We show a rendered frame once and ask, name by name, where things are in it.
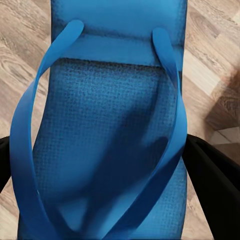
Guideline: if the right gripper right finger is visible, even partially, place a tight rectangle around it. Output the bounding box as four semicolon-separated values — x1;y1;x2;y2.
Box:
182;134;240;240

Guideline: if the sandal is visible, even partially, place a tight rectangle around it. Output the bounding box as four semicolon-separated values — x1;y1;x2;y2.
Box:
9;0;188;240

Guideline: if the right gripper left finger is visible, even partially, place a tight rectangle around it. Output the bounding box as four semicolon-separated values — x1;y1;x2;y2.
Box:
0;136;12;193

